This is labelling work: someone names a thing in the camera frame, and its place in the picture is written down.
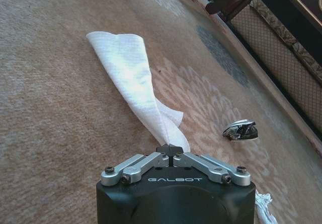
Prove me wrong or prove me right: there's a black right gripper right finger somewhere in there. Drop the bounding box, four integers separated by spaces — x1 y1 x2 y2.
171 145 252 186

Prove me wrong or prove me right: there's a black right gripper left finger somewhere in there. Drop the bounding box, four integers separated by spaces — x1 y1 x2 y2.
100 144 172 186

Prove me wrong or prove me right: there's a white paper tissue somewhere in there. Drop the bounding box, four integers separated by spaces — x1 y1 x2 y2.
86 31 191 152

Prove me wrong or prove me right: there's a crumpled silver black wrapper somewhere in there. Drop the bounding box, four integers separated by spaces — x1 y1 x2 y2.
221 119 259 141

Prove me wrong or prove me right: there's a crumpled white paper piece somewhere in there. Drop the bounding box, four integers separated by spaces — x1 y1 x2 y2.
254 189 274 224

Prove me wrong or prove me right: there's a patterned beige carpet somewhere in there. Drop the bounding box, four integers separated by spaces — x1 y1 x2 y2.
0 0 322 224

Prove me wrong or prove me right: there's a lattice mesh furniture panel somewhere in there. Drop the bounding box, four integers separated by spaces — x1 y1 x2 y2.
230 5 322 116

